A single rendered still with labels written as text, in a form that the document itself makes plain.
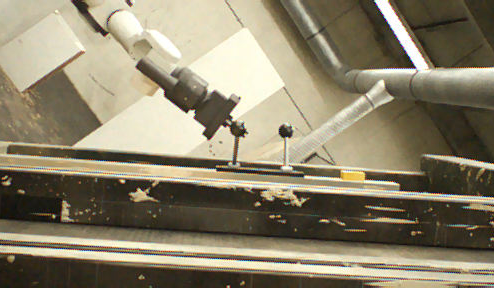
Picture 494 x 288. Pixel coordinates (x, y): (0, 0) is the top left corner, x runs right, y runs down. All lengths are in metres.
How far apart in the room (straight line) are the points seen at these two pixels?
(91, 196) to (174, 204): 0.12
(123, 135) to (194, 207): 4.28
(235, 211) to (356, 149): 9.12
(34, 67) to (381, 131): 5.70
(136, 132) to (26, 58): 1.75
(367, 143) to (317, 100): 1.07
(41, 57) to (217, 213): 5.60
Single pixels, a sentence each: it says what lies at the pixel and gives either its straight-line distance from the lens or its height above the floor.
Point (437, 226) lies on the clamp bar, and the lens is 0.96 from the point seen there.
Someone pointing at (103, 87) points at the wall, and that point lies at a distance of 9.58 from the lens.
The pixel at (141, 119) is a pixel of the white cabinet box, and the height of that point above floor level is 0.92.
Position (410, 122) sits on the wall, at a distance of 10.23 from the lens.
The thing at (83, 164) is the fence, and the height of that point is 1.09.
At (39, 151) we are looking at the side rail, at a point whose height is 0.96.
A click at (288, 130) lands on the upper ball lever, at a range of 1.45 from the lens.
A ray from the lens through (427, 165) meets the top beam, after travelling 1.73.
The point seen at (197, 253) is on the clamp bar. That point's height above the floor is 1.31.
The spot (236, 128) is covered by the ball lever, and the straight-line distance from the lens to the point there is 1.34.
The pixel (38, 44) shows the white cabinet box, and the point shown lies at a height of 0.42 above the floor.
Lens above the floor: 1.37
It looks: 1 degrees up
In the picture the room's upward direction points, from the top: 55 degrees clockwise
